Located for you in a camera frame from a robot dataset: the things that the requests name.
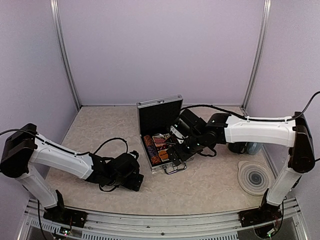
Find red chip row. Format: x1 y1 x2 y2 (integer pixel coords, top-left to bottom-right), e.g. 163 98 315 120
143 135 157 155

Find dark green mug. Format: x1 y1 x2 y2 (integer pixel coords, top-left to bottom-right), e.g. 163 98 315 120
228 142 247 154

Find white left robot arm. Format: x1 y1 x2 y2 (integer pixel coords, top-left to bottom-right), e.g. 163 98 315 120
0 123 144 223

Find aluminium poker chip case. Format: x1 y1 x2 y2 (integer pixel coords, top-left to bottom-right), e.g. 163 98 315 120
136 94 187 175

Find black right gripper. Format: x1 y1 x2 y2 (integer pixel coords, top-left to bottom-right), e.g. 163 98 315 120
166 133 206 166

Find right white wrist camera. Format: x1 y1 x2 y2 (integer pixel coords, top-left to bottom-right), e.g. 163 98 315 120
170 125 185 141

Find grey striped plate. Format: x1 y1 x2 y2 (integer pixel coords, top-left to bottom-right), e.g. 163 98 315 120
237 161 275 197

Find light blue mug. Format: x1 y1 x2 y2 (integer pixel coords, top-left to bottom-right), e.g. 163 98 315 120
246 142 263 155

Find red playing card deck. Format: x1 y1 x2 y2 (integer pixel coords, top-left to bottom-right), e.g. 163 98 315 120
152 133 171 147

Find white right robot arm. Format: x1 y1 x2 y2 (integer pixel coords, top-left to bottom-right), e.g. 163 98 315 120
167 109 316 222

